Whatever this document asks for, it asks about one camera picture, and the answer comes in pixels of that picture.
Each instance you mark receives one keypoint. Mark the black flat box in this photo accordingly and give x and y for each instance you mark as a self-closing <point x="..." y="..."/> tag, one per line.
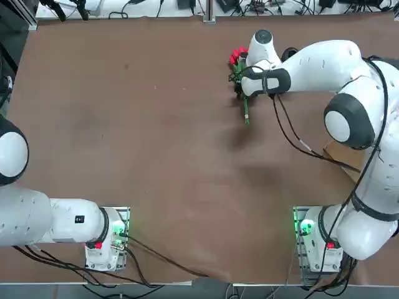
<point x="326" y="3"/>

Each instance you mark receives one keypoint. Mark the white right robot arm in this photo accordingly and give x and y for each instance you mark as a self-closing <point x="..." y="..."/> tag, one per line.
<point x="327" y="68"/>

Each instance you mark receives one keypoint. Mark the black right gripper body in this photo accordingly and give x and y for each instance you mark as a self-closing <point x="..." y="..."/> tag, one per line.
<point x="241" y="92"/>

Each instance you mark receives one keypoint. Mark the black cylindrical vase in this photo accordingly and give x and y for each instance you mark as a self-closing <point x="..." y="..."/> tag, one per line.
<point x="288" y="53"/>

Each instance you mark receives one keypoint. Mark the aluminium frame profile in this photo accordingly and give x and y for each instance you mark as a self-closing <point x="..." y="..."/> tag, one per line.
<point x="29" y="20"/>

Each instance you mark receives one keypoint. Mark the black ribbed power adapter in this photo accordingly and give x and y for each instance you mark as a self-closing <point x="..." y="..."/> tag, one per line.
<point x="229" y="4"/>

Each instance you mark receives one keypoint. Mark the aluminium frame post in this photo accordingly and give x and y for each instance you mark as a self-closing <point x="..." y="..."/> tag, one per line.
<point x="209" y="12"/>

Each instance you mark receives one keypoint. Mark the aluminium base plate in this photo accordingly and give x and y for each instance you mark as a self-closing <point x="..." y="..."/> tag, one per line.
<point x="296" y="249"/>
<point x="124" y="215"/>

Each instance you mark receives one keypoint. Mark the black tripod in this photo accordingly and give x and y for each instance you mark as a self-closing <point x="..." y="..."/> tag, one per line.
<point x="83" y="11"/>

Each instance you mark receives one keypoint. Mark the red tulip bouquet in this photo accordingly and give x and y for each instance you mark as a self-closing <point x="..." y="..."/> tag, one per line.
<point x="238" y="70"/>

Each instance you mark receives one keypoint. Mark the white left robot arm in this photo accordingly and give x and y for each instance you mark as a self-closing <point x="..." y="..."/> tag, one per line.
<point x="25" y="218"/>

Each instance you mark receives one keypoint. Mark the white plastic box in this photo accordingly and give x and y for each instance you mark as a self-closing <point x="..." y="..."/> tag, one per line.
<point x="95" y="3"/>

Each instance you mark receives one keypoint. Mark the orange black connector box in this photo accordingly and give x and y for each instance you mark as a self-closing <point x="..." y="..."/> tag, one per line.
<point x="259" y="4"/>

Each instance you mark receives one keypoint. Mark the wooden drawer box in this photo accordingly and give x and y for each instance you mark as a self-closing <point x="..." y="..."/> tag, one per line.
<point x="338" y="151"/>

